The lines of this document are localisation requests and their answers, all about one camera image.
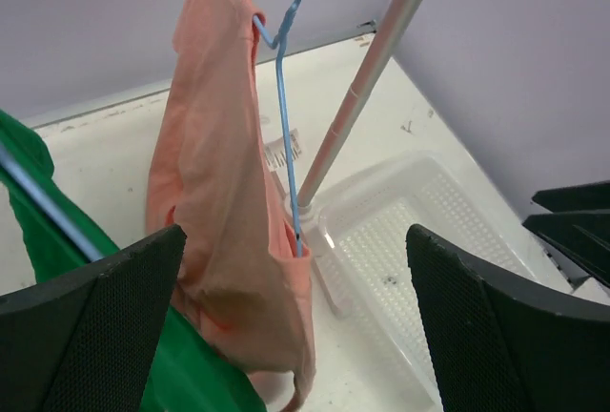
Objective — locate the pink t shirt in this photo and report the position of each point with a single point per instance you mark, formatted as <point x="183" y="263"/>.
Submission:
<point x="244" y="282"/>

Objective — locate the blue hanger with green shirt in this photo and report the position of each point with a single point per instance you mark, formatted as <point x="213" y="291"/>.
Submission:
<point x="46" y="205"/>

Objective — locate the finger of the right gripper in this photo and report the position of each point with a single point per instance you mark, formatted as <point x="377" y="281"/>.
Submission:
<point x="576" y="224"/>

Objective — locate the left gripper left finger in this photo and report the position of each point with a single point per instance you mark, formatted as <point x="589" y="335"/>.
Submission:
<point x="85" y="341"/>

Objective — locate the green t shirt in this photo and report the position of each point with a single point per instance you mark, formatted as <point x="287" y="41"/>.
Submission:
<point x="186" y="374"/>

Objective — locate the blue hanger of pink shirt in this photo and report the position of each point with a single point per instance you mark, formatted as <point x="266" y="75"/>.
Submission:
<point x="279" y="43"/>

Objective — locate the metal clothes rack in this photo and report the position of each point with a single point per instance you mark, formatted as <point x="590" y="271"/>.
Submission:
<point x="394" y="23"/>

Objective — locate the clear plastic basket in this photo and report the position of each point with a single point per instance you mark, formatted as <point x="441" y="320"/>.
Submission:
<point x="362" y="227"/>

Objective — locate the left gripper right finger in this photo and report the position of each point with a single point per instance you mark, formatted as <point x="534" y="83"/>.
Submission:
<point x="501" y="342"/>

